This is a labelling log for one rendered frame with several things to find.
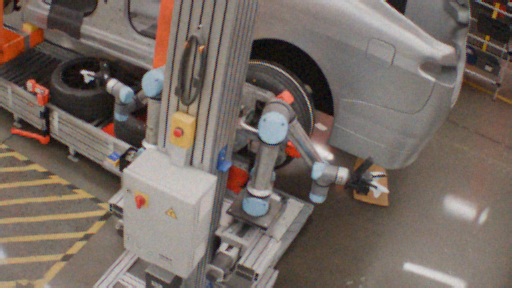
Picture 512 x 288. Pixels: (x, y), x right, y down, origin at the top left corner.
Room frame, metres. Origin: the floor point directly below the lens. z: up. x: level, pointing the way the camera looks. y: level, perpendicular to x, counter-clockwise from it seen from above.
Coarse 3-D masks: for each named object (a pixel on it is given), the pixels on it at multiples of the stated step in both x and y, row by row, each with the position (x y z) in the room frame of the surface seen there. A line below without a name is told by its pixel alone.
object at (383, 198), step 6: (360, 162) 3.83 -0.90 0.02; (354, 168) 3.74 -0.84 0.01; (372, 168) 3.79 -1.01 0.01; (378, 168) 3.81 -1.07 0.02; (378, 180) 3.65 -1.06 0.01; (384, 180) 3.66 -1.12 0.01; (384, 186) 3.58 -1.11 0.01; (354, 192) 3.42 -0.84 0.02; (372, 192) 3.47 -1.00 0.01; (360, 198) 3.35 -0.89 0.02; (366, 198) 3.37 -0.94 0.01; (372, 198) 3.39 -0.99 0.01; (378, 198) 3.41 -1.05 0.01; (384, 198) 3.42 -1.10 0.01; (378, 204) 3.33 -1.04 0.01; (384, 204) 3.34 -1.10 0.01
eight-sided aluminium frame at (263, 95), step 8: (248, 88) 2.72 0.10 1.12; (256, 88) 2.74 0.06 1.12; (256, 96) 2.69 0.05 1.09; (264, 96) 2.67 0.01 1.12; (272, 96) 2.69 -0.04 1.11; (280, 152) 2.62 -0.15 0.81; (232, 160) 2.71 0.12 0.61; (240, 160) 2.73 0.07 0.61; (248, 160) 2.73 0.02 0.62; (280, 160) 2.61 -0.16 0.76
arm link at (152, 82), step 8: (152, 72) 2.09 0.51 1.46; (160, 72) 2.10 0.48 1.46; (144, 80) 2.09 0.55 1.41; (152, 80) 2.07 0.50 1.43; (160, 80) 2.07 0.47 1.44; (144, 88) 2.08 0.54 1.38; (152, 88) 2.06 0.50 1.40; (160, 88) 2.06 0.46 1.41; (152, 96) 2.05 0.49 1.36; (160, 96) 2.08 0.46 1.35; (152, 104) 2.09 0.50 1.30; (160, 104) 2.10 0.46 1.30; (152, 112) 2.09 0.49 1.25; (160, 112) 2.10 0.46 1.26; (152, 120) 2.09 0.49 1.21; (152, 128) 2.09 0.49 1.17; (152, 136) 2.09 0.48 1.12; (144, 144) 2.09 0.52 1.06; (152, 144) 2.09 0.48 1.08
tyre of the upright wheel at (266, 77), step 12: (252, 60) 3.02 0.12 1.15; (264, 60) 3.00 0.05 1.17; (252, 72) 2.81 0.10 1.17; (264, 72) 2.84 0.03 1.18; (276, 72) 2.87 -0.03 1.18; (288, 72) 2.93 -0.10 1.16; (252, 84) 2.79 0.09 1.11; (264, 84) 2.77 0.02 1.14; (276, 84) 2.76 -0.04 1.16; (288, 84) 2.82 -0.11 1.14; (300, 84) 2.90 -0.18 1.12; (276, 96) 2.74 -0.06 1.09; (300, 96) 2.81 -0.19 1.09; (300, 108) 2.74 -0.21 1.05; (312, 108) 2.86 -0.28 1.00; (300, 120) 2.69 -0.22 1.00; (312, 132) 2.86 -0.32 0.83; (288, 156) 2.69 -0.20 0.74; (276, 168) 2.71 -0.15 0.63
